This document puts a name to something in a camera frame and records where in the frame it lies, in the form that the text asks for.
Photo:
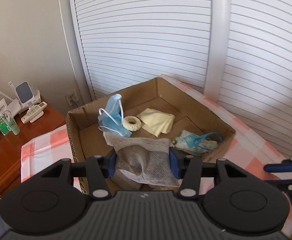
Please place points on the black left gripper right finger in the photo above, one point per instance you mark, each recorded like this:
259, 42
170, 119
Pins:
174, 163

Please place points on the green tube bottle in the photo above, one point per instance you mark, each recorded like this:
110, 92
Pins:
13, 126

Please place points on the grey mesh laundry bag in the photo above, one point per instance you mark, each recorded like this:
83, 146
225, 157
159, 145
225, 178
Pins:
142, 161

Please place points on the blue surgical face mask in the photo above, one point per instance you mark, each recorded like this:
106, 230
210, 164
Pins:
111, 117

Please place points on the white louvered closet door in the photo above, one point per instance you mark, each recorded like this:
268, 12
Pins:
238, 53

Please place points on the yellow cloth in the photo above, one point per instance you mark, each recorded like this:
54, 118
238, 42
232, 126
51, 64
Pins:
156, 122

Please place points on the green hand sanitizer bottle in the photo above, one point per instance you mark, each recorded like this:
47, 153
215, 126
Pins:
3, 127

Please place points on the white remote control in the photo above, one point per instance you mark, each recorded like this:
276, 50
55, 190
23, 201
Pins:
34, 113

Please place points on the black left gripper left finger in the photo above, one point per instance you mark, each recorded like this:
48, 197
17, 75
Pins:
111, 159

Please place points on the brown cardboard box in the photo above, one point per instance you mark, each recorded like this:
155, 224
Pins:
142, 122

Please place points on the white wifi router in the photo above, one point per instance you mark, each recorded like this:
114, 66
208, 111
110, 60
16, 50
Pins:
10, 104

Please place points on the blue tasseled mesh pouch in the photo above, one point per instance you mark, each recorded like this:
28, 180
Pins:
197, 145

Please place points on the wall power socket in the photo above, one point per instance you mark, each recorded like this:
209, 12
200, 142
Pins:
71, 98

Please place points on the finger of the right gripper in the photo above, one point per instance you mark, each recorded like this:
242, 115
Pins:
282, 185
284, 166

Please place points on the wooden nightstand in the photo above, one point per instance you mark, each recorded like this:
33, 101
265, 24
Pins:
10, 146

